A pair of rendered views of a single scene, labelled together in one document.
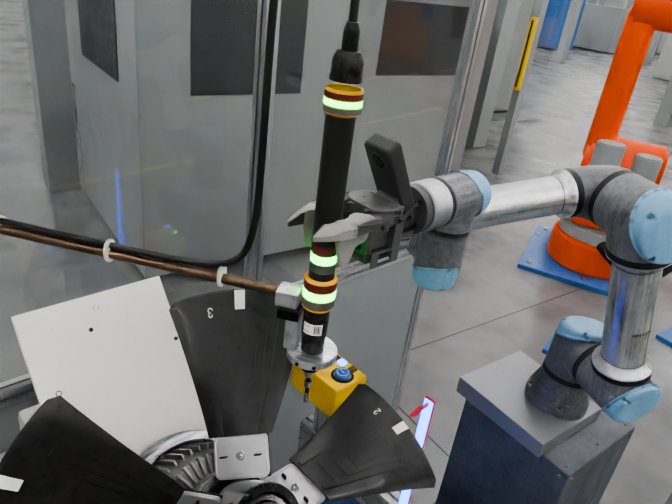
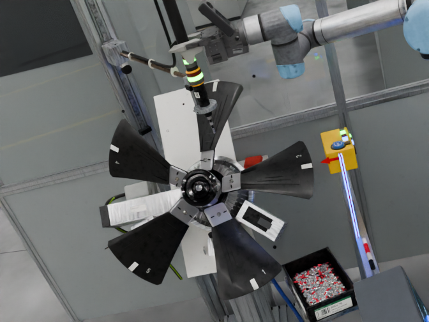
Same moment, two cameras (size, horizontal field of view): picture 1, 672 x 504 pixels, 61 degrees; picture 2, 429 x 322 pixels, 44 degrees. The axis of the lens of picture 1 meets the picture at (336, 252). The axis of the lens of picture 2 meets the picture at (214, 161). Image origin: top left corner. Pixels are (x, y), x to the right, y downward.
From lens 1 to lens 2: 1.22 m
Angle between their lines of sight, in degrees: 51
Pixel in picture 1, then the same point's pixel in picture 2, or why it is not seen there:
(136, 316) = not seen: hidden behind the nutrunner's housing
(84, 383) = (178, 128)
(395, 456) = (292, 178)
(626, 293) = not seen: outside the picture
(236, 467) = (204, 165)
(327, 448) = (259, 168)
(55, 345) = (168, 110)
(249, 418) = (209, 142)
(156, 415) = not seen: hidden behind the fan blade
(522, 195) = (366, 12)
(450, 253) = (280, 55)
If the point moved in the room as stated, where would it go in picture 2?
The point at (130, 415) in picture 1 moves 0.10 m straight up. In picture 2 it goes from (196, 145) to (187, 122)
